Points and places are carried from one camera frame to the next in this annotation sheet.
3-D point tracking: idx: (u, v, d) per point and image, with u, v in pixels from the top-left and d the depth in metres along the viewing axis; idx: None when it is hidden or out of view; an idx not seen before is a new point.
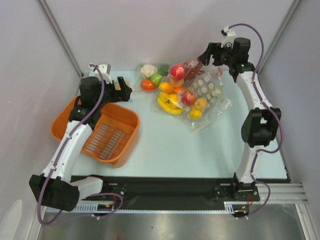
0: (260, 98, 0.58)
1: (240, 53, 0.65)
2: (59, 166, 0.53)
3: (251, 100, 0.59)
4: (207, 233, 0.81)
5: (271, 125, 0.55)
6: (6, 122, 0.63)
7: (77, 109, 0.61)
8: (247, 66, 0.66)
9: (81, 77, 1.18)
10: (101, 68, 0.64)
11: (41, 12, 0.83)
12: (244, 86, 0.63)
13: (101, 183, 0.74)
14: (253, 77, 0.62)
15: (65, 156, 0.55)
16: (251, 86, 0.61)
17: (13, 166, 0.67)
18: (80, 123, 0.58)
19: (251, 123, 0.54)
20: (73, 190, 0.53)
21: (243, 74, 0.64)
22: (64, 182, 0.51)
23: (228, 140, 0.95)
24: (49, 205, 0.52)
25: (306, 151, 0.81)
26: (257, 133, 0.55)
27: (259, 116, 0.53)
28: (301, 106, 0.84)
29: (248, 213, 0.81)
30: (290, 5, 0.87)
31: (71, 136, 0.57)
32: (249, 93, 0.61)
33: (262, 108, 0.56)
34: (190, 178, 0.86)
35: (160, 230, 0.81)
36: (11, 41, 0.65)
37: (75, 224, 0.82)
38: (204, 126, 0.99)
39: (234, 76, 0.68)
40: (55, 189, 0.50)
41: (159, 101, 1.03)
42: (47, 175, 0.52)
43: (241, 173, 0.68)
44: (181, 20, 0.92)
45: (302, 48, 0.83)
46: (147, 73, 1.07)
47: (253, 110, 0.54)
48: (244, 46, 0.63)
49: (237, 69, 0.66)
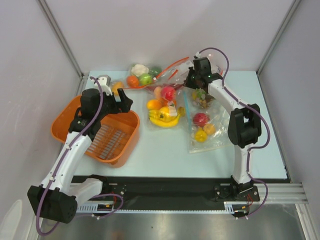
0: (236, 99, 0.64)
1: (202, 68, 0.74)
2: (58, 178, 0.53)
3: (229, 104, 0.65)
4: (207, 233, 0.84)
5: (254, 122, 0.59)
6: (6, 121, 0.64)
7: (77, 120, 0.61)
8: (214, 76, 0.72)
9: (81, 77, 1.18)
10: (101, 80, 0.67)
11: (41, 13, 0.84)
12: (216, 93, 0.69)
13: (101, 184, 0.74)
14: (223, 84, 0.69)
15: (64, 168, 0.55)
16: (224, 91, 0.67)
17: (13, 164, 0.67)
18: (80, 135, 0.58)
19: (236, 124, 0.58)
20: (72, 201, 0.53)
21: (213, 84, 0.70)
22: (63, 193, 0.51)
23: (226, 148, 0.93)
24: (46, 216, 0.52)
25: (306, 151, 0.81)
26: (244, 132, 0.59)
27: (241, 115, 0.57)
28: (301, 106, 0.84)
29: (248, 213, 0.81)
30: (290, 5, 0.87)
31: (71, 147, 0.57)
32: (224, 98, 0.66)
33: (241, 107, 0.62)
34: (192, 178, 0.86)
35: (160, 230, 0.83)
36: (11, 40, 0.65)
37: (75, 223, 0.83)
38: (211, 146, 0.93)
39: (205, 88, 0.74)
40: (52, 200, 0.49)
41: (151, 119, 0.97)
42: (46, 186, 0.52)
43: (238, 173, 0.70)
44: (181, 21, 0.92)
45: (302, 48, 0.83)
46: (137, 73, 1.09)
47: (235, 111, 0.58)
48: (203, 61, 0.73)
49: (206, 81, 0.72)
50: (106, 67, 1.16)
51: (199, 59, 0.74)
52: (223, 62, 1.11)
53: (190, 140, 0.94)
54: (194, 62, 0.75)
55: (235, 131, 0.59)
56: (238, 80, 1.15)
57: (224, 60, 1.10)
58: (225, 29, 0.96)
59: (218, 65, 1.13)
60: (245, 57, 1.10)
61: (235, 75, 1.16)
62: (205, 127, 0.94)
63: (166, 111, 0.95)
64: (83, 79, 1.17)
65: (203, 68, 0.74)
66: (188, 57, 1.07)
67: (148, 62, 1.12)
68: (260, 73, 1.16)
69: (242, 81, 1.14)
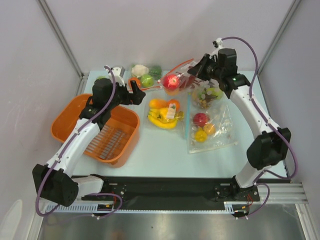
0: (265, 119, 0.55)
1: (228, 67, 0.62)
2: (63, 159, 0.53)
3: (255, 122, 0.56)
4: (207, 233, 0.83)
5: (281, 147, 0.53)
6: (6, 121, 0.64)
7: (88, 109, 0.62)
8: (240, 79, 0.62)
9: (81, 77, 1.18)
10: (115, 70, 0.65)
11: (41, 14, 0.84)
12: (241, 104, 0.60)
13: (101, 184, 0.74)
14: (251, 94, 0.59)
15: (70, 151, 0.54)
16: (250, 104, 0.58)
17: (13, 164, 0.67)
18: (89, 121, 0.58)
19: (261, 149, 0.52)
20: (73, 186, 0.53)
21: (239, 91, 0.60)
22: (66, 175, 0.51)
23: (227, 148, 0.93)
24: (46, 197, 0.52)
25: (307, 151, 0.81)
26: (266, 158, 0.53)
27: (268, 141, 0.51)
28: (302, 106, 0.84)
29: (248, 213, 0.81)
30: (289, 6, 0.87)
31: (79, 132, 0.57)
32: (250, 113, 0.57)
33: (269, 130, 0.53)
34: (191, 178, 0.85)
35: (160, 230, 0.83)
36: (11, 40, 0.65)
37: (75, 223, 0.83)
38: (210, 146, 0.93)
39: (226, 92, 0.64)
40: (56, 181, 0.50)
41: (149, 117, 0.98)
42: (51, 166, 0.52)
43: (243, 180, 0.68)
44: (181, 21, 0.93)
45: (303, 48, 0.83)
46: (138, 73, 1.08)
47: (261, 135, 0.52)
48: (231, 57, 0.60)
49: (230, 85, 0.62)
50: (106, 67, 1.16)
51: (226, 53, 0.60)
52: None
53: (190, 140, 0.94)
54: (219, 56, 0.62)
55: (257, 154, 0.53)
56: None
57: None
58: (225, 29, 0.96)
59: None
60: (244, 57, 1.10)
61: None
62: (205, 127, 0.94)
63: (164, 113, 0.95)
64: (83, 79, 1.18)
65: (230, 66, 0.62)
66: (193, 58, 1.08)
67: (148, 61, 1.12)
68: (260, 73, 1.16)
69: None
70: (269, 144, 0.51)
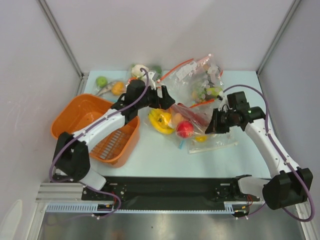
0: (283, 157, 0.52)
1: (238, 103, 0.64)
2: (88, 134, 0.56)
3: (272, 159, 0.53)
4: (207, 233, 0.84)
5: (301, 189, 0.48)
6: (6, 121, 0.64)
7: (119, 103, 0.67)
8: (255, 112, 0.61)
9: (81, 77, 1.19)
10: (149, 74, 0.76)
11: (41, 14, 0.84)
12: (258, 140, 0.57)
13: (102, 182, 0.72)
14: (267, 129, 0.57)
15: (96, 130, 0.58)
16: (267, 140, 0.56)
17: (13, 164, 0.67)
18: (118, 112, 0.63)
19: (279, 192, 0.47)
20: (86, 162, 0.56)
21: (254, 124, 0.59)
22: (86, 147, 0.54)
23: (227, 148, 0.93)
24: (59, 167, 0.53)
25: (308, 151, 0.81)
26: (284, 200, 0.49)
27: (287, 184, 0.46)
28: (304, 107, 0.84)
29: (248, 213, 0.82)
30: (289, 6, 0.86)
31: (108, 118, 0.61)
32: (267, 150, 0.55)
33: (287, 170, 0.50)
34: (192, 178, 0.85)
35: (160, 230, 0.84)
36: (10, 40, 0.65)
37: (75, 223, 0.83)
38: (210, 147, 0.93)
39: (241, 124, 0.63)
40: (77, 150, 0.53)
41: (150, 117, 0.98)
42: (76, 136, 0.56)
43: (245, 187, 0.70)
44: (181, 21, 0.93)
45: (304, 48, 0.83)
46: (138, 73, 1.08)
47: (280, 175, 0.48)
48: (239, 95, 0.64)
49: (245, 117, 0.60)
50: (106, 67, 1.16)
51: (234, 93, 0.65)
52: (223, 62, 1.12)
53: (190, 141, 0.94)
54: (229, 97, 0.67)
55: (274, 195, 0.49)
56: (239, 79, 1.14)
57: (224, 60, 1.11)
58: (225, 29, 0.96)
59: (218, 65, 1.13)
60: (245, 57, 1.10)
61: (236, 75, 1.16)
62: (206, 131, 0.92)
63: (167, 118, 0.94)
64: (83, 78, 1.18)
65: (240, 102, 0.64)
66: (192, 58, 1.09)
67: (148, 62, 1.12)
68: (260, 73, 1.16)
69: (242, 81, 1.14)
70: (288, 186, 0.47)
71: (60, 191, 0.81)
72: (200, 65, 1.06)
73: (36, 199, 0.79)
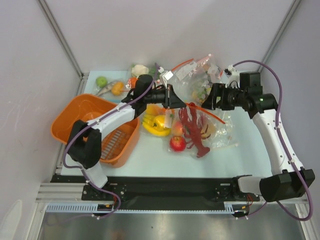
0: (289, 157, 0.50)
1: (251, 85, 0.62)
2: (102, 123, 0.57)
3: (275, 156, 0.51)
4: (207, 233, 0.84)
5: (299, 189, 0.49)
6: (6, 121, 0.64)
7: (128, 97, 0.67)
8: (268, 100, 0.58)
9: (81, 77, 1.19)
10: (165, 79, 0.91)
11: (41, 14, 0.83)
12: (264, 130, 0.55)
13: (103, 181, 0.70)
14: (277, 122, 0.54)
15: (109, 119, 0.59)
16: (275, 132, 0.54)
17: (13, 163, 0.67)
18: (128, 105, 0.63)
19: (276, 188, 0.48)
20: (98, 151, 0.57)
21: (264, 116, 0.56)
22: (100, 135, 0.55)
23: (227, 149, 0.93)
24: (73, 154, 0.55)
25: (308, 152, 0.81)
26: (281, 196, 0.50)
27: (287, 184, 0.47)
28: (304, 106, 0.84)
29: (248, 213, 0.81)
30: (290, 5, 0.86)
31: (120, 110, 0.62)
32: (273, 145, 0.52)
33: (290, 169, 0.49)
34: (191, 178, 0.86)
35: (160, 230, 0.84)
36: (10, 40, 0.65)
37: (75, 223, 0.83)
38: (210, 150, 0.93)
39: (250, 111, 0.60)
40: (89, 138, 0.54)
41: (144, 125, 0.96)
42: (91, 124, 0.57)
43: (244, 187, 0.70)
44: (181, 21, 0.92)
45: (304, 48, 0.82)
46: (138, 73, 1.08)
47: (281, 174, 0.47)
48: (253, 75, 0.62)
49: (255, 105, 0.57)
50: (106, 67, 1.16)
51: (249, 73, 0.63)
52: (223, 61, 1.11)
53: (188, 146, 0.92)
54: (243, 74, 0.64)
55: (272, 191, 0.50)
56: None
57: (224, 60, 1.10)
58: (225, 29, 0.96)
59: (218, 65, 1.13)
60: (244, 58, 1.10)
61: None
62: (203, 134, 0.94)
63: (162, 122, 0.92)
64: (83, 78, 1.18)
65: (253, 86, 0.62)
66: (192, 58, 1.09)
67: (148, 61, 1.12)
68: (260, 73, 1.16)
69: None
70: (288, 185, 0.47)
71: (60, 191, 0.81)
72: (200, 65, 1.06)
73: (36, 199, 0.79)
